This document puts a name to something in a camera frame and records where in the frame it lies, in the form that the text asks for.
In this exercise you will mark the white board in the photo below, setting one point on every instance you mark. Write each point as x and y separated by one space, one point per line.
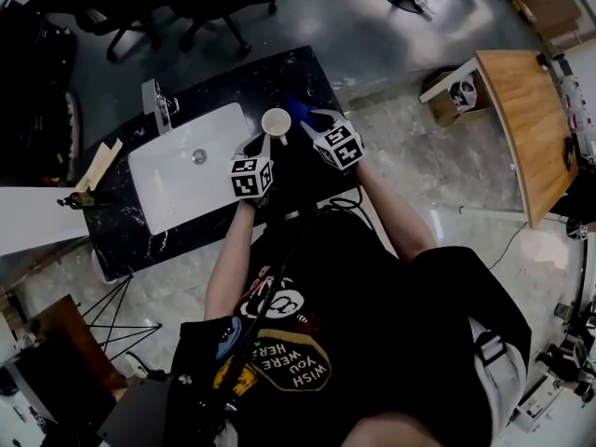
37 219

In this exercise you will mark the chrome faucet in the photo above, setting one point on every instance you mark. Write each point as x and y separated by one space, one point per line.
158 105

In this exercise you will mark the wooden desk with white frame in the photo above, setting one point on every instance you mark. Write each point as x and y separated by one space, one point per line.
526 133

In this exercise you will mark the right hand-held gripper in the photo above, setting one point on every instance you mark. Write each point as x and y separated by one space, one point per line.
339 144

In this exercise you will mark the dark brown side table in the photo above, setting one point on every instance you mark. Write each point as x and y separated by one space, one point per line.
60 356

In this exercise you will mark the large cardboard box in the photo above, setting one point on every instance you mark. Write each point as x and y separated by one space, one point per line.
551 9

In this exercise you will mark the light wooden sticks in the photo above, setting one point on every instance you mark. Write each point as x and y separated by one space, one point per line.
99 165

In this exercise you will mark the cardboard box with items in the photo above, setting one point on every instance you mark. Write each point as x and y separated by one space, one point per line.
458 98

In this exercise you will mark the black marble counter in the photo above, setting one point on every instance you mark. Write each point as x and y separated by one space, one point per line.
298 79

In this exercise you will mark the person's black printed t-shirt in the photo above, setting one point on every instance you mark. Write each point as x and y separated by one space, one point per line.
372 324

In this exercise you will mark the white rectangular sink basin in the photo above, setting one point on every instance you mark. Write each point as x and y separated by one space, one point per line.
186 168

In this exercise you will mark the blue cloth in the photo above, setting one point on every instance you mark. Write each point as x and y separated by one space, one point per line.
298 108

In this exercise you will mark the black office chair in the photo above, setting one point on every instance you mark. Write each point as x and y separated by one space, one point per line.
195 3

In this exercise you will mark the person's right forearm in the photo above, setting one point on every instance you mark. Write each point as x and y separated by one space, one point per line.
396 212

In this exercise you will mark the white mug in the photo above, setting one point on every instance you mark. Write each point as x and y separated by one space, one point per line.
276 125

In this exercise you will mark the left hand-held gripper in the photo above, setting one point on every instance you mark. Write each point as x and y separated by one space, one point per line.
251 180

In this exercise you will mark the person's left forearm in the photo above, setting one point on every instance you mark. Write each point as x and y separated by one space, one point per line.
228 261

